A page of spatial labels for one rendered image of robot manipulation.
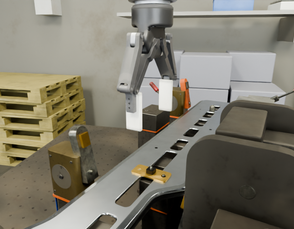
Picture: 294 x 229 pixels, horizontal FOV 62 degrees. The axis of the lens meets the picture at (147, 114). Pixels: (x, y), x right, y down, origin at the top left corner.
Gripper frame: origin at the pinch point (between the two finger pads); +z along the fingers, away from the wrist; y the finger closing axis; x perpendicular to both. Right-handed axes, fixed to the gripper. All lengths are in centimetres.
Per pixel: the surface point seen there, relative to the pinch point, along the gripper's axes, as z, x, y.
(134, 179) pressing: 13.7, -1.8, 3.8
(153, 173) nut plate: 13.2, 0.9, 0.8
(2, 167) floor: 113, -213, -84
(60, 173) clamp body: 14.3, -18.1, 9.0
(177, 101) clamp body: 12, -16, -55
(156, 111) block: 10.7, -14.8, -32.9
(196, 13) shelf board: -32, -50, -182
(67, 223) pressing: 13.7, -4.9, 19.8
